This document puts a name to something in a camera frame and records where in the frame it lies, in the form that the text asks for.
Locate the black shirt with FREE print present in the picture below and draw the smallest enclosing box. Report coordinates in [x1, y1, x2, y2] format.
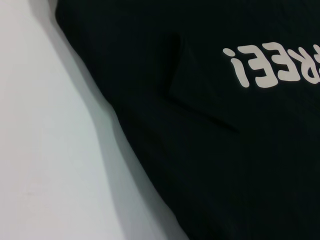
[54, 0, 320, 240]

